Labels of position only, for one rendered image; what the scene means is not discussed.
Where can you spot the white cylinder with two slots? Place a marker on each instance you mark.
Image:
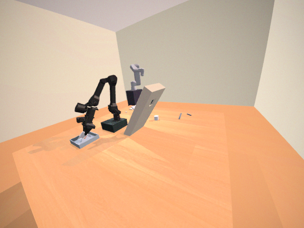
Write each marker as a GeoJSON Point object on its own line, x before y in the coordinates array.
{"type": "Point", "coordinates": [82, 135]}

